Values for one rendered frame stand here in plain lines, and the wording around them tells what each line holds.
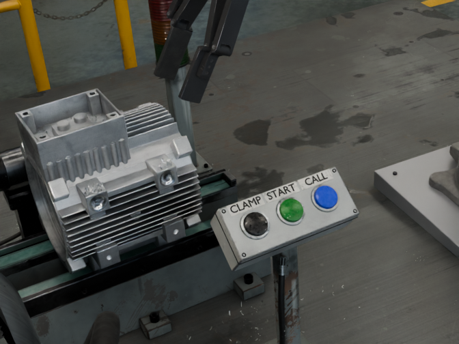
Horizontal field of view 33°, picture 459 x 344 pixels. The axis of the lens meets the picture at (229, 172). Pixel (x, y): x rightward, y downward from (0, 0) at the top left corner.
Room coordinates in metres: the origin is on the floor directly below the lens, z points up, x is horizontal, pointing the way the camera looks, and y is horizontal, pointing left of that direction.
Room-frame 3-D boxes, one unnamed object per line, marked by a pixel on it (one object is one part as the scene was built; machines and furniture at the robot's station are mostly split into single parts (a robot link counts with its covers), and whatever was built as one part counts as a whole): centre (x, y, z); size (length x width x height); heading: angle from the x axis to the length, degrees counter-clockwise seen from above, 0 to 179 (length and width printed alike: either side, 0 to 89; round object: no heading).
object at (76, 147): (0.93, 0.21, 1.11); 0.12 x 0.11 x 0.07; 116
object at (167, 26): (1.31, 0.08, 1.10); 0.06 x 0.06 x 0.04
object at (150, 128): (0.94, 0.17, 1.01); 0.20 x 0.19 x 0.19; 116
